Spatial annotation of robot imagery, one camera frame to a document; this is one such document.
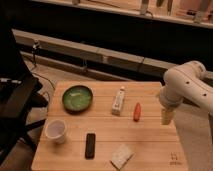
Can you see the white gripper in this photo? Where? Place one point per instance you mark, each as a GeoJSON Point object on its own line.
{"type": "Point", "coordinates": [169, 99]}

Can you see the green bowl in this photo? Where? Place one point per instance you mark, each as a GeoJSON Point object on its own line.
{"type": "Point", "coordinates": [77, 98]}

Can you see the white paper cup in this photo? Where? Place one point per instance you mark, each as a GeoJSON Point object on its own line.
{"type": "Point", "coordinates": [56, 131]}

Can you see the orange toy carrot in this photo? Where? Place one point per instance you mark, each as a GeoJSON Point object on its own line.
{"type": "Point", "coordinates": [137, 112]}

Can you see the black office chair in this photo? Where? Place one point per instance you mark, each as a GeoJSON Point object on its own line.
{"type": "Point", "coordinates": [18, 94]}

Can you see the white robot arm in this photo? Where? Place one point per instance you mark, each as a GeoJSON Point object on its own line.
{"type": "Point", "coordinates": [185, 81]}

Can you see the black eraser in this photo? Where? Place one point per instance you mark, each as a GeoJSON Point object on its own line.
{"type": "Point", "coordinates": [90, 146]}

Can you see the white glue tube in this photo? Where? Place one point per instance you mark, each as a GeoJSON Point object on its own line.
{"type": "Point", "coordinates": [118, 101]}

